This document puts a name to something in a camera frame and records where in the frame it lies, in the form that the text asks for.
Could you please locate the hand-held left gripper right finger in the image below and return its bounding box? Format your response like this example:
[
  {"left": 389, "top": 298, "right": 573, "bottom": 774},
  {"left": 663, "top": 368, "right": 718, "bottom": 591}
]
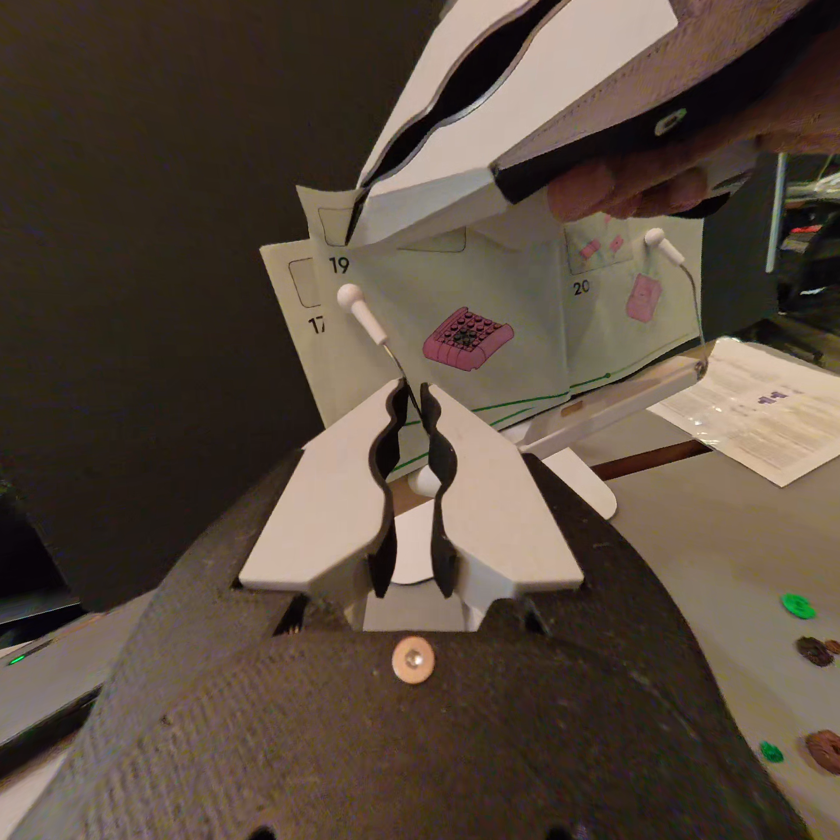
[{"left": 420, "top": 382, "right": 585, "bottom": 601}]

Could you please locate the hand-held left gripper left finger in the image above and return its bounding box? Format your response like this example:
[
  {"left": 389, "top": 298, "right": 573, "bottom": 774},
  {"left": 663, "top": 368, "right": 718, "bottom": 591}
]
[{"left": 238, "top": 379, "right": 403, "bottom": 599}]

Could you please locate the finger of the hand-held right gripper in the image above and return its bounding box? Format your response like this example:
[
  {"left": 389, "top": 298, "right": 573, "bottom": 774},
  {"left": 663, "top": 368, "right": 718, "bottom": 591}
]
[
  {"left": 344, "top": 0, "right": 680, "bottom": 249},
  {"left": 354, "top": 0, "right": 546, "bottom": 217}
]

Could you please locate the white book stand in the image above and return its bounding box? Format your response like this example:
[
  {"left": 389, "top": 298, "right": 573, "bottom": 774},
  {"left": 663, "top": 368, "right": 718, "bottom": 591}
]
[{"left": 336, "top": 226, "right": 711, "bottom": 586}]

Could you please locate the instruction booklet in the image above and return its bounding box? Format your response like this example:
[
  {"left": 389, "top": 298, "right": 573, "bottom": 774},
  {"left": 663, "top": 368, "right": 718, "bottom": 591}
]
[{"left": 259, "top": 184, "right": 706, "bottom": 475}]

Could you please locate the person's right hand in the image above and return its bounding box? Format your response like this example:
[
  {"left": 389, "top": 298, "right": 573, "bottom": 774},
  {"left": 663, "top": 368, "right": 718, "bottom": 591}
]
[{"left": 548, "top": 33, "right": 840, "bottom": 222}]

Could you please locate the silver metal bar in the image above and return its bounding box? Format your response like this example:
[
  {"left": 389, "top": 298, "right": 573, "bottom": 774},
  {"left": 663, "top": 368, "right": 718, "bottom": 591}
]
[{"left": 764, "top": 153, "right": 788, "bottom": 273}]

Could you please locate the paper in clear sleeve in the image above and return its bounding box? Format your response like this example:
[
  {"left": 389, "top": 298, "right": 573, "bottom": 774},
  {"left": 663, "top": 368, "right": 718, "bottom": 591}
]
[{"left": 646, "top": 336, "right": 840, "bottom": 488}]

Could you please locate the black divider panel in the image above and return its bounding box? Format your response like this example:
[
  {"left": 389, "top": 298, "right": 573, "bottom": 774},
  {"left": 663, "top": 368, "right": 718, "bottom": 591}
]
[{"left": 0, "top": 0, "right": 782, "bottom": 611}]

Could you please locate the black flat box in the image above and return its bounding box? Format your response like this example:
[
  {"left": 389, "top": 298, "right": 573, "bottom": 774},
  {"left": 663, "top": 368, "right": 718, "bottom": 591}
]
[{"left": 0, "top": 591, "right": 155, "bottom": 782}]

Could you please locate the brown round brick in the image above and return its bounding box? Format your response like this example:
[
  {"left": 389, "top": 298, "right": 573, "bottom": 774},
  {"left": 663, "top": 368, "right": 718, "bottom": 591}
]
[{"left": 806, "top": 730, "right": 840, "bottom": 775}]

